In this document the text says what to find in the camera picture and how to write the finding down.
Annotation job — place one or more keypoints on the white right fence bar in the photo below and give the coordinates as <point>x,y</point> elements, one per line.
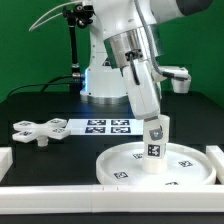
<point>216,156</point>

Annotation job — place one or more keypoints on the white marker sheet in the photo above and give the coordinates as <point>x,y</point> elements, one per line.
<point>105,127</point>

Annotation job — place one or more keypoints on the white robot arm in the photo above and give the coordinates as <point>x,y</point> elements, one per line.
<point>124,48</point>

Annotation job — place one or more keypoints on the white cross-shaped table base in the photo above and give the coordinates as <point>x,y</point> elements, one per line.
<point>27,131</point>

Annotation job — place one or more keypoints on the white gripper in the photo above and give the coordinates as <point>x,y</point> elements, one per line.
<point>144,98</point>

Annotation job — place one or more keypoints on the white left fence bar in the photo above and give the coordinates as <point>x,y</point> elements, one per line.
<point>6,160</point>

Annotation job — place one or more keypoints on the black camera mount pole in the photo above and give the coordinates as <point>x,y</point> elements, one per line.
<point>80,16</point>

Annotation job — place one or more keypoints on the white front fence bar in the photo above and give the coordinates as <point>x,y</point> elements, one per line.
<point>106,198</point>

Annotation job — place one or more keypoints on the white round table top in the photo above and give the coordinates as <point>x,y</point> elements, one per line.
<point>124,165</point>

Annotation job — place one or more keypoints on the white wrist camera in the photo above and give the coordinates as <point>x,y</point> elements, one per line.
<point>180,80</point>

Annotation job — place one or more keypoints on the white fence bar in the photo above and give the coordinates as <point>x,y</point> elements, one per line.
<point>6,160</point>
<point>216,156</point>
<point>106,198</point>

